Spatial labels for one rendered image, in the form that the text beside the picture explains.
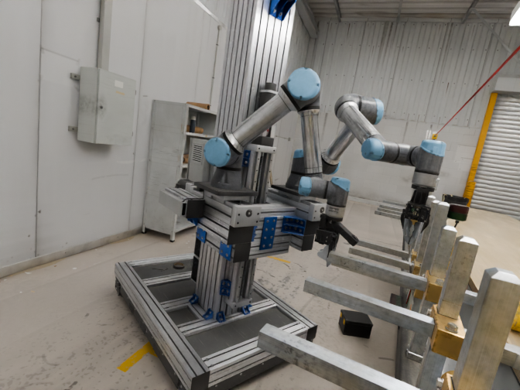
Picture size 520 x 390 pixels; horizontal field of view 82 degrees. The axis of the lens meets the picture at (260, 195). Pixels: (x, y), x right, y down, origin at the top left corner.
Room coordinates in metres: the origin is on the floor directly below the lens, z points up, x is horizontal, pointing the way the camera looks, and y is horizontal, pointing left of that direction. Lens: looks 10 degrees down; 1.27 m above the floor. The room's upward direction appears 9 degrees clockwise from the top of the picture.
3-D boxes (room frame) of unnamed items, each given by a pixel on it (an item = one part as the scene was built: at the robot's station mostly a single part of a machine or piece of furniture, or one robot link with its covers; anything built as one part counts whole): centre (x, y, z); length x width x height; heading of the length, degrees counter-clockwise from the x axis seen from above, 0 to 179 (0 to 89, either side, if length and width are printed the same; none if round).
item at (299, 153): (1.72, -0.22, 1.21); 0.13 x 0.12 x 0.14; 106
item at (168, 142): (3.75, 0.97, 0.78); 0.90 x 0.45 x 1.55; 161
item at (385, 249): (1.51, -0.76, 0.81); 0.43 x 0.03 x 0.04; 65
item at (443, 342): (0.58, -0.43, 0.95); 0.13 x 0.06 x 0.05; 155
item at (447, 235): (0.83, -0.54, 0.88); 0.03 x 0.03 x 0.48; 65
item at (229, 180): (1.40, 0.16, 1.09); 0.15 x 0.15 x 0.10
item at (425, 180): (1.03, -0.55, 1.23); 0.08 x 0.08 x 0.05
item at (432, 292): (0.81, -0.53, 0.95); 0.13 x 0.06 x 0.05; 155
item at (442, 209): (1.06, -0.65, 0.92); 0.03 x 0.03 x 0.48; 65
